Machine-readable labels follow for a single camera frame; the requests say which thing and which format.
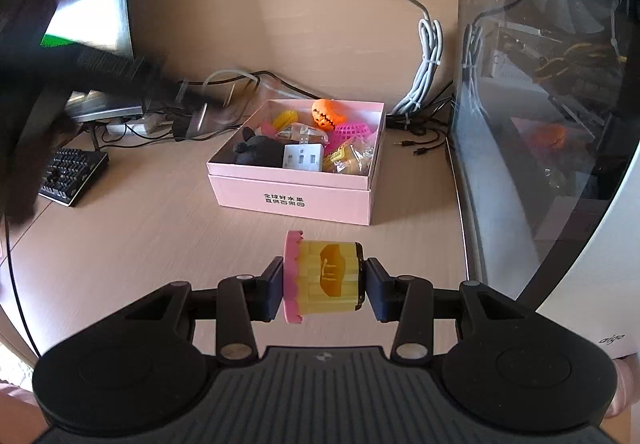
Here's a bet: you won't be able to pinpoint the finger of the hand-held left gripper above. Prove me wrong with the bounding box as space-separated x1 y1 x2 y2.
75 46 224 113

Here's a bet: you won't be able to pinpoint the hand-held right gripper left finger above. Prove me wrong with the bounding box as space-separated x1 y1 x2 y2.
122 256 286 365

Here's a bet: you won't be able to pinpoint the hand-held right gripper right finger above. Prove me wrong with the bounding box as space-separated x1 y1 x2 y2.
364 257 523 363

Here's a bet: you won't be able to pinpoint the yellow jar with pink lid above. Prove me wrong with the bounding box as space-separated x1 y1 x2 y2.
282 230 366 326

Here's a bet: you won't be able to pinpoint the pink cardboard box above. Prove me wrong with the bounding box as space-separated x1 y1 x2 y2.
206 98 387 226

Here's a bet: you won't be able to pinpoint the white power adapter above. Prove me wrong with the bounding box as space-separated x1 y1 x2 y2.
282 144 325 172

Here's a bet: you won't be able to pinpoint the yellow spiky ball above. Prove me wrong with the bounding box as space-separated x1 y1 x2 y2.
272 110 300 131

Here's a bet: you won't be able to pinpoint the pink plastic basket toy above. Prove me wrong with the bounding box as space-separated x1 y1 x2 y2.
330 123 372 149

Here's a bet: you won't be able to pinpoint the orange pumpkin ball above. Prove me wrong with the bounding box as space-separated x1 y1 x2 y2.
311 98 348 129

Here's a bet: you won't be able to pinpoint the white power strip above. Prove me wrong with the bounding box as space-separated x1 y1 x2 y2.
106 116 166 136

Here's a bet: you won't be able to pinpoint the black keyboard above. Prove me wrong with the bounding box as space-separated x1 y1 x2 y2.
39 148 110 208

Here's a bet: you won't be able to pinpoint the yellow snack packet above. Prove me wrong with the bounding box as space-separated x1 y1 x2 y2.
322 139 376 175

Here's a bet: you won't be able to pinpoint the black plush toy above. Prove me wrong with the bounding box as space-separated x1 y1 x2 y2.
234 126 286 169

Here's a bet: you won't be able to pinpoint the computer case with glass side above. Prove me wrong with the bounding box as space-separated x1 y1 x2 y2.
446 0 640 361

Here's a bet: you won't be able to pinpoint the tangled black cables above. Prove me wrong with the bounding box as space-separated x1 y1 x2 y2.
92 106 243 151

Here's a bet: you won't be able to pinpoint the white cable loop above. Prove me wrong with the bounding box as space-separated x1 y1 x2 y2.
202 68 262 110

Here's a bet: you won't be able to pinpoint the black audio cables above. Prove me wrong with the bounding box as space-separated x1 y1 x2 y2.
385 84 455 159

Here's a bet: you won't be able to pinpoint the black cable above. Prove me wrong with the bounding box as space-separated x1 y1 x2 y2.
0 211 42 356

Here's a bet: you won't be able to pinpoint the bundled white power cable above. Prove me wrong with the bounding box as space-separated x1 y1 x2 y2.
346 0 444 115

